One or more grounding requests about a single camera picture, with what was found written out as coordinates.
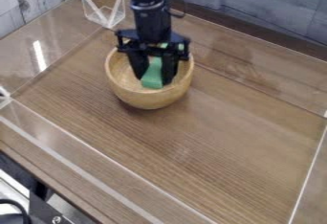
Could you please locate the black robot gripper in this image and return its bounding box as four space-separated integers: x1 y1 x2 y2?
114 1 190 85

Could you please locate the clear acrylic corner bracket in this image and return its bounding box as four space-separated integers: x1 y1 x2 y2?
81 0 125 30

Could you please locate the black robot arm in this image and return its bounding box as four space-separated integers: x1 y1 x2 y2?
114 0 190 85

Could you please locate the black metal table mount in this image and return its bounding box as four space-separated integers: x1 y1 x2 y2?
28 192 73 224

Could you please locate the green rectangular block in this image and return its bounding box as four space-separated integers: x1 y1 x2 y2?
138 42 186 90

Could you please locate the black cable bottom left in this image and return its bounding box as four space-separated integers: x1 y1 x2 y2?
0 198 33 224

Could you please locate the wooden bowl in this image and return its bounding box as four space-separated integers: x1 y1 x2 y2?
104 48 194 110

